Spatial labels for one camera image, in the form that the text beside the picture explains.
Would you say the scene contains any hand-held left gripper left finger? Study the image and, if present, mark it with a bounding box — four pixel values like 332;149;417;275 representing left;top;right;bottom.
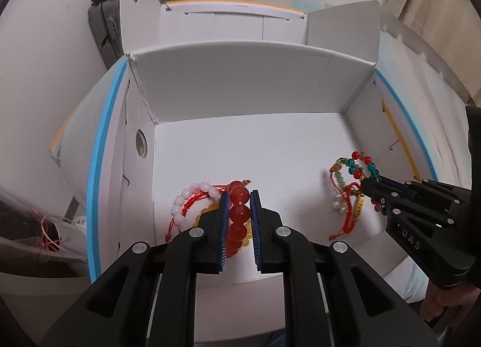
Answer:
39;190;231;347

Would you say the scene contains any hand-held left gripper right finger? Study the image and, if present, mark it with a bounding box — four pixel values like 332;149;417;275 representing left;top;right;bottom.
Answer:
250;189;438;347

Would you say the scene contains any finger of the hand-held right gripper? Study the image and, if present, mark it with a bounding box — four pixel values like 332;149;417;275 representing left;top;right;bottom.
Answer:
360;177;456;230
378;175;471;205

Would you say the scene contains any red cord gold bar bracelet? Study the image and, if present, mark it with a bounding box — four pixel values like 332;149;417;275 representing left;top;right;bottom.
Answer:
329;182;366;241

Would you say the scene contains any red bead bracelet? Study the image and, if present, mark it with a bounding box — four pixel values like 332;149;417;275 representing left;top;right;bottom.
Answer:
225;180;252;259

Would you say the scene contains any multicolour bead bracelet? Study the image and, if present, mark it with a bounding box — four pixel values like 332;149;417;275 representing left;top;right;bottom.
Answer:
336;151;388;216

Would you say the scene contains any red braided cord bracelet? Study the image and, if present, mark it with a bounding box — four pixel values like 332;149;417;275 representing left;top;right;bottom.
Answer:
164;183;231;241

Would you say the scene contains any white bead bracelet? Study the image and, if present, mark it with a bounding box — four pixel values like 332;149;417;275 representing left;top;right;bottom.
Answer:
171;181;222;235

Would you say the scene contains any cardboard shoe box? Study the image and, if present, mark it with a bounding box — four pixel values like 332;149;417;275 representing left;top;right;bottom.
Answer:
49;0;440;345

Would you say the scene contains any person's right hand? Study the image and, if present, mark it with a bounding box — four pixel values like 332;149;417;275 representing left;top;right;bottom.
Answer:
424;281;481;327

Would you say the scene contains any dark cloth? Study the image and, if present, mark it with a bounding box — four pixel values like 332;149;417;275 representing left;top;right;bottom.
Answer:
465;105;481;192

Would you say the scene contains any beige curtain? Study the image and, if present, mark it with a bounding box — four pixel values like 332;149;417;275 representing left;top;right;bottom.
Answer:
387;0;481;107

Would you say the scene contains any white plastic bag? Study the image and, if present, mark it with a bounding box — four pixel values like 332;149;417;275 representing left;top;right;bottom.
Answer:
0;178;89;280

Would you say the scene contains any grey suitcase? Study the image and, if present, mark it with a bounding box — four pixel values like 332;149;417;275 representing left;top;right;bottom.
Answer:
87;0;127;70

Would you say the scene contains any yellow bead bracelet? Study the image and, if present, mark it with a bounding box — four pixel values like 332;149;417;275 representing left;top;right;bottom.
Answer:
192;202;252;249

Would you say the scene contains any pastel green bead bracelet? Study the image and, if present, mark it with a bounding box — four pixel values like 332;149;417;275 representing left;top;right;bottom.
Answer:
330;157;348;198

